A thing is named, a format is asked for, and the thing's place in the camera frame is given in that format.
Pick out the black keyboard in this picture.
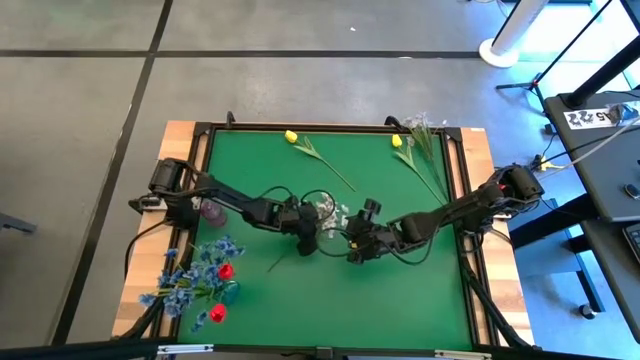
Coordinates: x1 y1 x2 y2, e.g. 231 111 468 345
621 223 640 265

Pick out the silver metal bracket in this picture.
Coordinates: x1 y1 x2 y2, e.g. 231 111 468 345
156 343 215 356
433 349 493 360

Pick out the black desk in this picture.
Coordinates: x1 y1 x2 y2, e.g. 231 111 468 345
507 35 640 344

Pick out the white cable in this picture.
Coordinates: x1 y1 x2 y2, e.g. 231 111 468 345
547 115 640 171

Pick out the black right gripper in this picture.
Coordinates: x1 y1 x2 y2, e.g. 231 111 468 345
343 197 402 266

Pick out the grey chair leg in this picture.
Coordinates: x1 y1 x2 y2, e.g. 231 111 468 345
0 211 39 236

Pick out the green table mat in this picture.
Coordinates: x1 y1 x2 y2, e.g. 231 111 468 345
177 128 474 351

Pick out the clear plastic bag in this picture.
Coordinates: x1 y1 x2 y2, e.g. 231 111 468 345
605 101 639 124

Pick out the white paper label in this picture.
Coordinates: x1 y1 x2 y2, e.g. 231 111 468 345
563 108 615 132

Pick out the teal glass vase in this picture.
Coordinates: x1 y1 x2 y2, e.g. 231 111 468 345
218 280 242 307

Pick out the white artificial flower bunch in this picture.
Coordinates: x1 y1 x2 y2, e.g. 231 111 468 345
266 192 352 274
401 111 451 201

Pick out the purple ribbed glass vase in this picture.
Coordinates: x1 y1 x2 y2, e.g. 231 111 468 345
199 198 229 229

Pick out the black tripod stand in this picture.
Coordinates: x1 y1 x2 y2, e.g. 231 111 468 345
495 0 615 109

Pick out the black table edge frame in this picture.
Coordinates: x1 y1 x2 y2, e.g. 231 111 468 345
152 110 539 360

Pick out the white round floor stand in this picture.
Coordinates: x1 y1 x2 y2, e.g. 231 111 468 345
478 0 552 70

